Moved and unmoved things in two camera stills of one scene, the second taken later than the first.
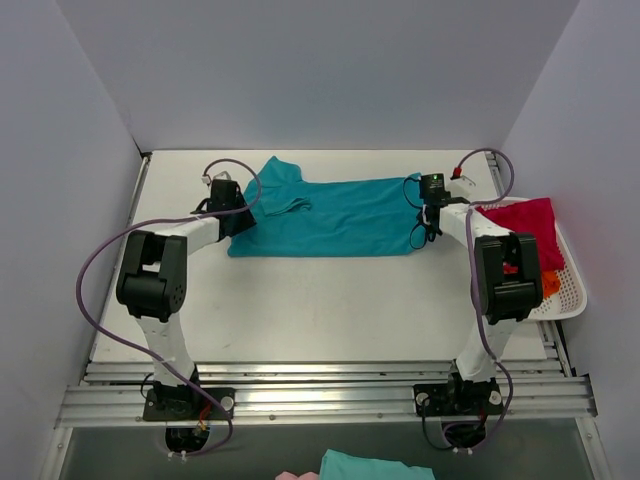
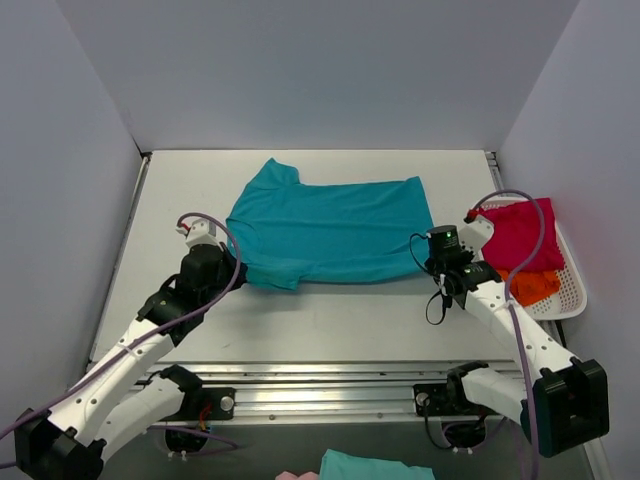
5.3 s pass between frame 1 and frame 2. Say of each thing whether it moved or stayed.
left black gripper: moved
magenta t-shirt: stayed
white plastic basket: stayed
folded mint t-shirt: stayed
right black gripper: moved
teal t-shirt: moved
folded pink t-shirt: stayed
